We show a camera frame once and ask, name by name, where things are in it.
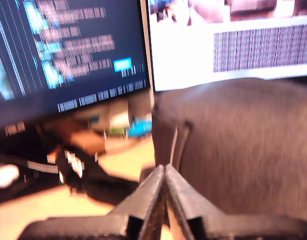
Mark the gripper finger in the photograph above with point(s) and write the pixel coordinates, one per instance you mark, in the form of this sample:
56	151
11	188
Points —
191	202
143	200

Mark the grey fabric backpack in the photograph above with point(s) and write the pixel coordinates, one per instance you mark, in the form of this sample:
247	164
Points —
243	150

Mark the black device with white labels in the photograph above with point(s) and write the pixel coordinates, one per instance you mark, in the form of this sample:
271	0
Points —
106	180

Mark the small teal item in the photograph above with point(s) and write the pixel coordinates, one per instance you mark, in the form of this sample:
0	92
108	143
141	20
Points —
141	128

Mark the black round pad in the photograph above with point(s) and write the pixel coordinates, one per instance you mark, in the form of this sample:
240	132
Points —
26	185

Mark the monitor with dark code screen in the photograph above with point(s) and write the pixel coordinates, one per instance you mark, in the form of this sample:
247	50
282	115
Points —
81	82

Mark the monitor with white purple screen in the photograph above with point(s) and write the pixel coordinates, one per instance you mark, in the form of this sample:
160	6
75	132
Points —
183	62

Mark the white earbuds case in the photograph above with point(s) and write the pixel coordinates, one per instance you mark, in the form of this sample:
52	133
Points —
4	176

